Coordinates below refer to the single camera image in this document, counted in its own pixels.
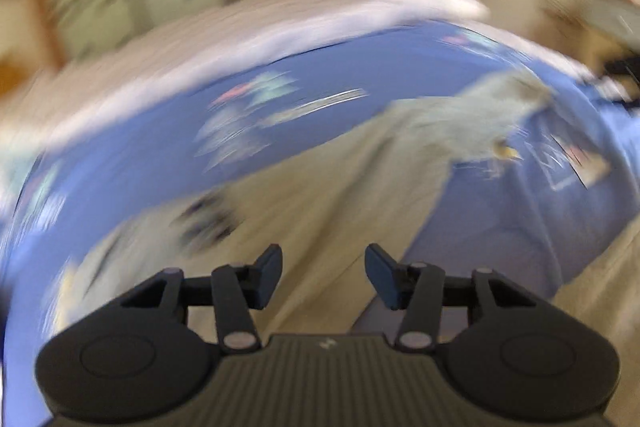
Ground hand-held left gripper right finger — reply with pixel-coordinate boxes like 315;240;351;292
364;243;538;353

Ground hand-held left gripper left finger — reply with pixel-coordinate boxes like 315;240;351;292
120;243;284;354

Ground grey pants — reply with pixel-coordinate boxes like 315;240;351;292
75;71;557;339

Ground blue printed bedsheet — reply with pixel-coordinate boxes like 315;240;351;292
0;19;640;427

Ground pale pink floral quilt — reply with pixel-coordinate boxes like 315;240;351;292
0;0;493;168

